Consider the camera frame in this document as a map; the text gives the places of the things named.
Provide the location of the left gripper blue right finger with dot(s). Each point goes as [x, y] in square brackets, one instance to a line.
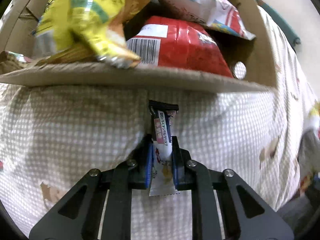
[180, 171]

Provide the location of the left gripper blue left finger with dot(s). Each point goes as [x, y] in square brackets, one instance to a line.
[141, 173]

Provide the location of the small black white candy packet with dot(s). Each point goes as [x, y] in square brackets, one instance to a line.
[161, 115]

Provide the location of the red snack bag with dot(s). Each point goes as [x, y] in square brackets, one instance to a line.
[167, 42]

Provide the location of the yellow cheese chips bag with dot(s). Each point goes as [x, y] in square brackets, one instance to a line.
[86, 30]

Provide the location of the white red rice cracker bag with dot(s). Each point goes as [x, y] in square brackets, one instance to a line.
[218, 15]

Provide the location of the tan brown snack bag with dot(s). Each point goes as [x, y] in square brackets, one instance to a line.
[10, 61]

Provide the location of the checkered patterned bed sheet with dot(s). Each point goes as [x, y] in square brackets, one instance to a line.
[52, 136]

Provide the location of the brown cardboard box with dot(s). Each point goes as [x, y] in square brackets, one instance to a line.
[251, 62]

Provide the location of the teal pillow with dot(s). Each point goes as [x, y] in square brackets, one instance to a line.
[290, 34]

